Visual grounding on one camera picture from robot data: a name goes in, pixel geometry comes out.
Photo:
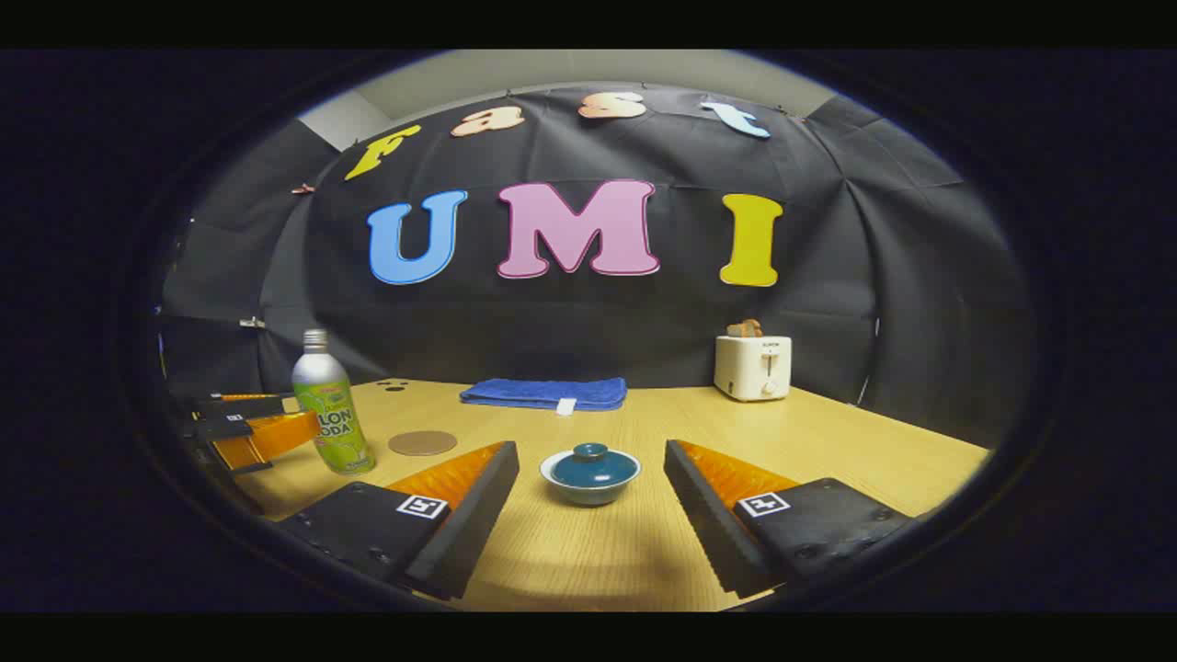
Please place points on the green teacup with white inside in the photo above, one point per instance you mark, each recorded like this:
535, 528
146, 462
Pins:
588, 497

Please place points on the silver green label water bottle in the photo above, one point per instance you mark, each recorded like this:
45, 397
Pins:
322, 377

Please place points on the round brown coaster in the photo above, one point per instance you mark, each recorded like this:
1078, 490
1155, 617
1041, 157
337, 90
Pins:
423, 443

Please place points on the white toaster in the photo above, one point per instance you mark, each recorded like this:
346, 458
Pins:
749, 368

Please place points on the folded blue towel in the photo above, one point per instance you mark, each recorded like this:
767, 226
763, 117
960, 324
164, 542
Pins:
542, 393

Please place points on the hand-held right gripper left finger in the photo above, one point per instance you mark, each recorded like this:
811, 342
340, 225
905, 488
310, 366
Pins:
469, 524

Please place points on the teal teacup lid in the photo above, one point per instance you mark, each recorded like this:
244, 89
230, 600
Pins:
593, 469

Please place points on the toasted bread slice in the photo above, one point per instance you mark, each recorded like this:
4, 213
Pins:
743, 328

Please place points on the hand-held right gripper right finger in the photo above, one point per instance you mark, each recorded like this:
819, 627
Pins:
713, 524

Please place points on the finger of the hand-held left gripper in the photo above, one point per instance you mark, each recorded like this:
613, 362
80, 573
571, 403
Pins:
271, 437
244, 407

